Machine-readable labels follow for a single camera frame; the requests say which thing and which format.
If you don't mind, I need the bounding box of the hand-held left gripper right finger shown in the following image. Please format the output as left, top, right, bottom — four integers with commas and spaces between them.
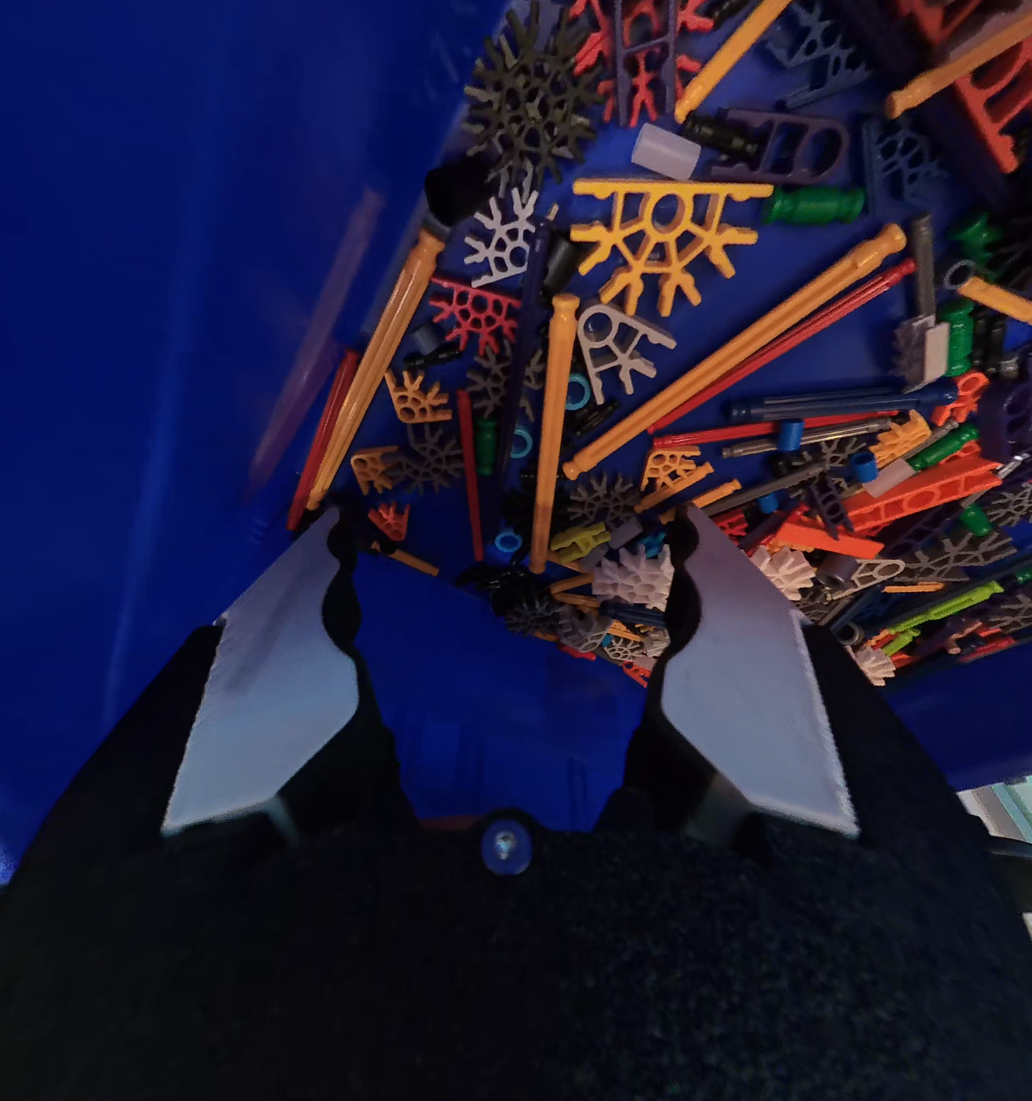
597, 503, 861, 848

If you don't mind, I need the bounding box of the pile of construction toy pieces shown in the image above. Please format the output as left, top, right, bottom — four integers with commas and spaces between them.
287, 0, 1032, 689

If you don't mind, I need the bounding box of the blue plastic bin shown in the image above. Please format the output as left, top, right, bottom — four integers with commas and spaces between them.
0, 0, 1032, 887

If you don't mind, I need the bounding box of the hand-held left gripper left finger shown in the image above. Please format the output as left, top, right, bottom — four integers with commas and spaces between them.
161, 507, 414, 848

